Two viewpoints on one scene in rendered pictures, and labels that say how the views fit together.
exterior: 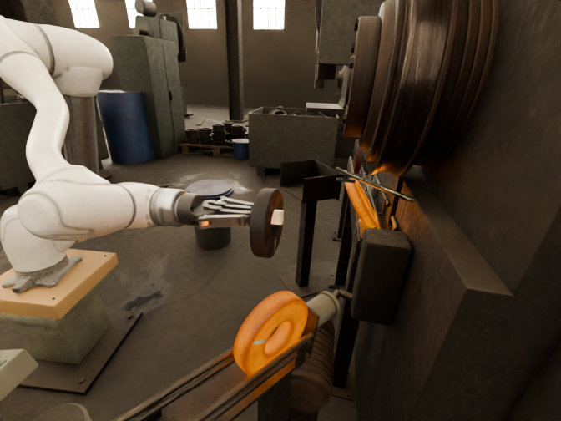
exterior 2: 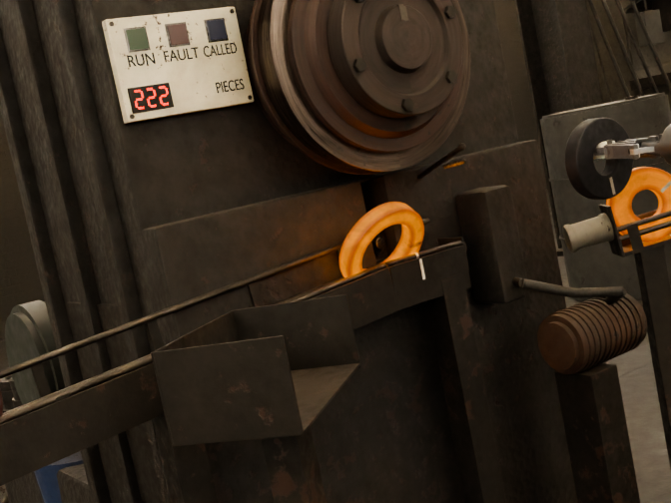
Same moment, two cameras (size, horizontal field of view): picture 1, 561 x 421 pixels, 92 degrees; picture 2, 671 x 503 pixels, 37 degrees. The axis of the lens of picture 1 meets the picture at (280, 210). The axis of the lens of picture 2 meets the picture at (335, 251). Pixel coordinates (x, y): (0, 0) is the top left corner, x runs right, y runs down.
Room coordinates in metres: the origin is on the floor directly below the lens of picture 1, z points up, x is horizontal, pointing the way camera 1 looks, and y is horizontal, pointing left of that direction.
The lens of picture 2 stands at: (2.23, 0.99, 0.96)
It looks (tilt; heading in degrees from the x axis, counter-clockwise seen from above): 6 degrees down; 225
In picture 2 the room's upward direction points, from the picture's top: 11 degrees counter-clockwise
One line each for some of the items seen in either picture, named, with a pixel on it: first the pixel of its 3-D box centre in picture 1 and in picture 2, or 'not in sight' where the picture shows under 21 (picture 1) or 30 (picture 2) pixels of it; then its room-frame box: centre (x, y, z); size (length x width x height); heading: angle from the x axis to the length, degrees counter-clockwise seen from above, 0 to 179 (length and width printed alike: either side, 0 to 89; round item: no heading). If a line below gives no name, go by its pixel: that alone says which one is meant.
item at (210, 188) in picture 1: (211, 215); not in sight; (1.73, 0.49, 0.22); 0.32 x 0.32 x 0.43
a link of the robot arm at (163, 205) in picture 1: (173, 207); not in sight; (0.58, 0.25, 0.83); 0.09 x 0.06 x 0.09; 169
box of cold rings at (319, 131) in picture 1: (294, 139); not in sight; (3.60, -0.14, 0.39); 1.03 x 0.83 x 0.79; 83
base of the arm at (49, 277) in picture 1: (39, 269); not in sight; (0.81, 0.90, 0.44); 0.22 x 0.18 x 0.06; 5
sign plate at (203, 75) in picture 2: not in sight; (181, 63); (1.09, -0.46, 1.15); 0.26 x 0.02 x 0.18; 169
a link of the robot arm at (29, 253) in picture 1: (34, 233); not in sight; (0.84, 0.89, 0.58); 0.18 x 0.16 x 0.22; 153
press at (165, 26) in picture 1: (163, 62); not in sight; (8.20, 3.28, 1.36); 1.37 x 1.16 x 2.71; 69
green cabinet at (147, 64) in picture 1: (155, 100); not in sight; (4.15, 1.84, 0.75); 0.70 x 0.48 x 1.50; 169
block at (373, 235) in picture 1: (379, 277); (490, 245); (0.54, -0.25, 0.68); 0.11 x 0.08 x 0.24; 79
